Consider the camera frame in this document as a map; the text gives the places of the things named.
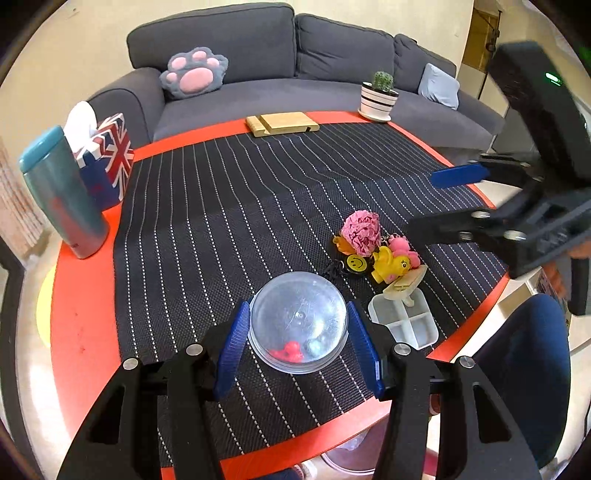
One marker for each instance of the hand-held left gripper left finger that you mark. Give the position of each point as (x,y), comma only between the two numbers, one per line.
(235,341)

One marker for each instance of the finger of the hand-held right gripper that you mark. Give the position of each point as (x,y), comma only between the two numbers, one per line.
(459,176)
(438,228)

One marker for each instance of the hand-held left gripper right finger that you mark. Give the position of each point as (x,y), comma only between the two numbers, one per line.
(367,350)

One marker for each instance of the clear round plastic container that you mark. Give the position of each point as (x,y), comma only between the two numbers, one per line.
(298,309)

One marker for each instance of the pink waste bin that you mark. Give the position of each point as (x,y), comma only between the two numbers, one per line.
(351,457)

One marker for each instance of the person's right hand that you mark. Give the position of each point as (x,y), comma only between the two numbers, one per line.
(581,251)

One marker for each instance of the white compartment pill box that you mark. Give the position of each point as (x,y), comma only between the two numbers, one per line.
(406,321)

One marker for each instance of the small grey-blue ball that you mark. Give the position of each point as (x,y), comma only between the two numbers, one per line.
(315,348)

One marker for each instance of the small red toy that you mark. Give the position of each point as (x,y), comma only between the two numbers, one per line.
(286,353)

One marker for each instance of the yellow duck toy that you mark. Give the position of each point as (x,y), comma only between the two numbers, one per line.
(390,265)

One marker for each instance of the beige plastic clip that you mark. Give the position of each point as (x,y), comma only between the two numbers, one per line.
(404,284)

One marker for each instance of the pink crumpled paper ball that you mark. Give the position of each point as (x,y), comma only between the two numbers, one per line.
(361,233)

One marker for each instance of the light blue cushion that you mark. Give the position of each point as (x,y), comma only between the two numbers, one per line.
(438,87)

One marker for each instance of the white saucer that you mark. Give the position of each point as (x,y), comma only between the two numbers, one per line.
(376,117)

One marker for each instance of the cactus in striped white pot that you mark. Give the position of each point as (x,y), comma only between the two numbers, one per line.
(378,99)

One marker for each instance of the wooden phone stand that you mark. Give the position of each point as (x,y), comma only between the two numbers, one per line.
(281,123)

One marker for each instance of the grey fabric sofa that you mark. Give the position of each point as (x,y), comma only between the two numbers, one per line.
(258,99)

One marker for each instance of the flag print tissue box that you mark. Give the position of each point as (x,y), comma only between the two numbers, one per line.
(111,161)

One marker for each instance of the teal tumbler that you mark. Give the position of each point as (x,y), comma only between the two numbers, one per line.
(64,198)

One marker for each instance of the white tissue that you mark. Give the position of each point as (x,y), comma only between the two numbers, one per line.
(81,124)

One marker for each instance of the grey pink paw cushion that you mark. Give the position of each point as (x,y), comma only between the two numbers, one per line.
(194,76)

